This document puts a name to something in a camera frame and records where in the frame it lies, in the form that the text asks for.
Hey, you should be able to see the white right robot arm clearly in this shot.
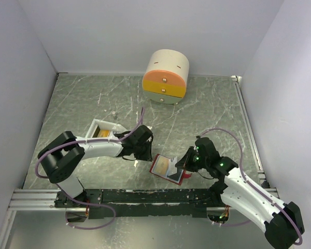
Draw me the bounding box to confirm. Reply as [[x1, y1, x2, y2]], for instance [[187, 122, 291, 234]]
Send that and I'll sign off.
[[175, 137, 305, 248]]

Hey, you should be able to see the round three-drawer mini cabinet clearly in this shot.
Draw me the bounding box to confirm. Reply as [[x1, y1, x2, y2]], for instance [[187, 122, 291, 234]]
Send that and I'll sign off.
[[142, 49, 190, 104]]

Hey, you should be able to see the silver VIP diamond card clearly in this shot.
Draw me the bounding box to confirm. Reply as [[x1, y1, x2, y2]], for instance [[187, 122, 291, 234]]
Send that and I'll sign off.
[[167, 157, 178, 176]]

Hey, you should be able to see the white card tray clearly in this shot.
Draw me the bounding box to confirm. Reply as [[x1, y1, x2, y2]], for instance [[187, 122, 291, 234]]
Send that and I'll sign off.
[[86, 119, 127, 138]]

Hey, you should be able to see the aluminium frame rail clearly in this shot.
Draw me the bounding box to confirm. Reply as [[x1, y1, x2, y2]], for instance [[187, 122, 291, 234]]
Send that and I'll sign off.
[[231, 75, 270, 188], [8, 189, 59, 211]]

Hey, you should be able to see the red card holder wallet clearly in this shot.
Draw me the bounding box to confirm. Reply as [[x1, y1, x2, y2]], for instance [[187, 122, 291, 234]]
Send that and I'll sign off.
[[149, 154, 192, 185]]

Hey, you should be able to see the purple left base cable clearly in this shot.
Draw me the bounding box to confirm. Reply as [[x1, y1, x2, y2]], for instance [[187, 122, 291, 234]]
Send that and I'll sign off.
[[56, 181, 117, 230]]

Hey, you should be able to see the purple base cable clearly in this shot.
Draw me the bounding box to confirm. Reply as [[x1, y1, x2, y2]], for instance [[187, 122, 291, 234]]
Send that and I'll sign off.
[[56, 181, 117, 230], [212, 219, 253, 227]]

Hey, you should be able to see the aluminium front frame rail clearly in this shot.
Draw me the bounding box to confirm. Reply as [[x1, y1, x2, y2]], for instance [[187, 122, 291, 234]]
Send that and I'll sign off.
[[8, 189, 59, 211]]

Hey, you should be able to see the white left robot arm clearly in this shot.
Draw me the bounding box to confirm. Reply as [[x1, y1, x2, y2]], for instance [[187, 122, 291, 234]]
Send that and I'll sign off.
[[36, 125, 153, 207]]

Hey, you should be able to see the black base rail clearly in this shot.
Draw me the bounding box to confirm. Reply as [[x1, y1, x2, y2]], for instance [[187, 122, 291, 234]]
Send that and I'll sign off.
[[54, 188, 225, 219]]

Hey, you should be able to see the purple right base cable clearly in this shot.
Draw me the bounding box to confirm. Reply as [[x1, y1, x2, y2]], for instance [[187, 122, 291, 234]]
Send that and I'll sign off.
[[212, 219, 253, 227]]

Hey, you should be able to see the yellow card in tray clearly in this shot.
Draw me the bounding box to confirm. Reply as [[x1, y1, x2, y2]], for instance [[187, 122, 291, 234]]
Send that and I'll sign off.
[[96, 129, 110, 138]]

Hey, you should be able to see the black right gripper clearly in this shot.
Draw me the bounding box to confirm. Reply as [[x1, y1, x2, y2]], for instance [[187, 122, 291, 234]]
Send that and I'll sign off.
[[175, 146, 209, 172]]

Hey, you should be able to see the black gold VIP card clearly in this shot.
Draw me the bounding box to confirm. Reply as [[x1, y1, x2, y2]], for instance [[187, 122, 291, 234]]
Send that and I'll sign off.
[[168, 172, 183, 183]]

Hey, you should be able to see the gold striped credit card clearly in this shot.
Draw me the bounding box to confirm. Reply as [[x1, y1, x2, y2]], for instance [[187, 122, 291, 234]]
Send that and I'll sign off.
[[152, 155, 169, 176]]

